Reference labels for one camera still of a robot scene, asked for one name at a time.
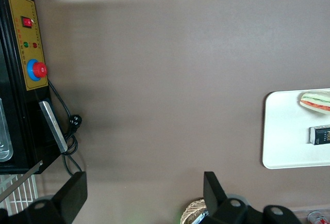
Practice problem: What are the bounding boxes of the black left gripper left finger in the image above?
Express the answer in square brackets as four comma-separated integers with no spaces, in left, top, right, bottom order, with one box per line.
[53,171,88,224]

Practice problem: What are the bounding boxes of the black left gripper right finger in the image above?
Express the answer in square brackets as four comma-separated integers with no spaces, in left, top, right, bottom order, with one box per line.
[203,171,249,224]

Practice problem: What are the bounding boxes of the cream plastic tray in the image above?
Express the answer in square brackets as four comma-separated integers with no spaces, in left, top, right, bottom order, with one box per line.
[262,88,330,170]

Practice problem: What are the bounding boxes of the black gum box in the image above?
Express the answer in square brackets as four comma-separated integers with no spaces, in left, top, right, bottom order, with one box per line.
[309,124,330,146]

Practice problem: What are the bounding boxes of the wicker basket with foil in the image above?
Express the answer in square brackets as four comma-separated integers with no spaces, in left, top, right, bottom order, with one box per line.
[179,197,208,224]

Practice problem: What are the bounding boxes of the black power plug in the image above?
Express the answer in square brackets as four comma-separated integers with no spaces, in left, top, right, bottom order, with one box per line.
[69,114,83,130]

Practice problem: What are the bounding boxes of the black sealing machine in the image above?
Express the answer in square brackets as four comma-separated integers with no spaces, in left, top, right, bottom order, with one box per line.
[0,0,62,175]

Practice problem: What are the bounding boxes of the clear plastic container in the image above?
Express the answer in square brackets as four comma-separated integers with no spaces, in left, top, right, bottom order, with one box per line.
[0,97,13,163]

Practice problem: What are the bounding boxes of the red emergency stop button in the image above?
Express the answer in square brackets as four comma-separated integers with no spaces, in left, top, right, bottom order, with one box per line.
[27,58,48,82]

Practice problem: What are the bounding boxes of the wrapped triangle sandwich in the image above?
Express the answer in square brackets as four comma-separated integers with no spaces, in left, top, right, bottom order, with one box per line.
[299,91,330,116]

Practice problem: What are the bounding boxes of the yellow control panel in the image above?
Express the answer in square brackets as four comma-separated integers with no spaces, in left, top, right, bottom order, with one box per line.
[7,0,50,91]

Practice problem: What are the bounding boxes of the white wire rack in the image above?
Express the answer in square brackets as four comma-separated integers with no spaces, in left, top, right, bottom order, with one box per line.
[0,173,40,212]

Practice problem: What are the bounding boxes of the silver machine handle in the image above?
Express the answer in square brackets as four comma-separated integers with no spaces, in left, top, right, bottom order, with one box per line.
[38,101,69,154]

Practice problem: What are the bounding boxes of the black machine power cable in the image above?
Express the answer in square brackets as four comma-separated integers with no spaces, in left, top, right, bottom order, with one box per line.
[47,78,84,177]

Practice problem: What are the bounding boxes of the red rocker switch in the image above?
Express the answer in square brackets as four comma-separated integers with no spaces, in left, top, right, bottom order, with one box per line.
[21,15,33,28]

